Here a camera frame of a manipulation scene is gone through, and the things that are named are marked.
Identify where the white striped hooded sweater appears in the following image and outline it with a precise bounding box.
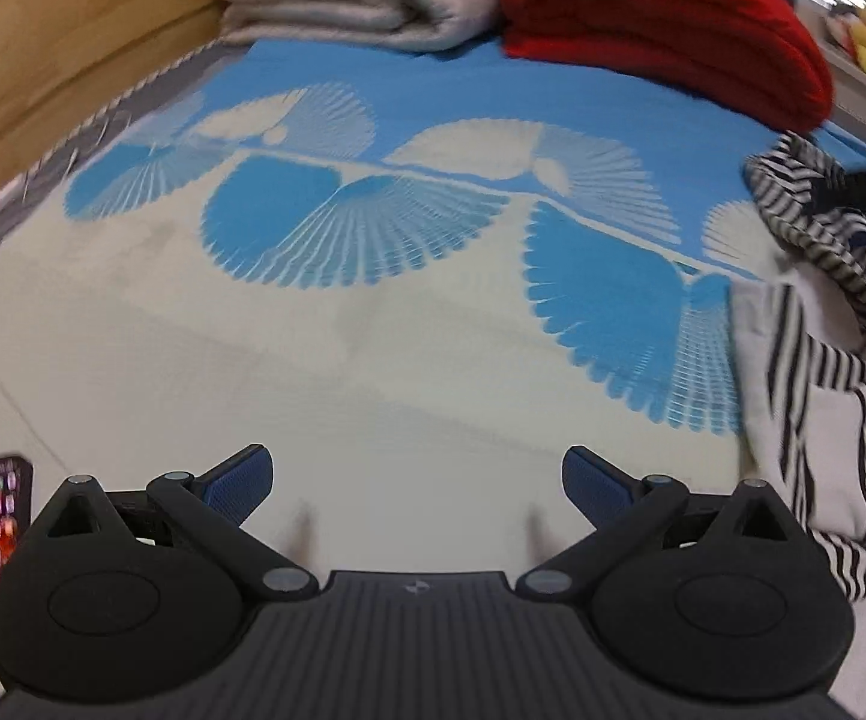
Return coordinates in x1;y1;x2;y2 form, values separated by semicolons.
730;133;866;718

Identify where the wooden bed headboard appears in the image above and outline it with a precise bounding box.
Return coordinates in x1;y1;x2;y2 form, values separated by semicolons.
0;0;228;231

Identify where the red folded blanket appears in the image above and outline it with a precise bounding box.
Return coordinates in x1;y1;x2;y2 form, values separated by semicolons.
501;0;835;133

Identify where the blue white patterned bedsheet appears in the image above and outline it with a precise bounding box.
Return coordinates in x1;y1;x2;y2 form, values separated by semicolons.
0;43;861;575

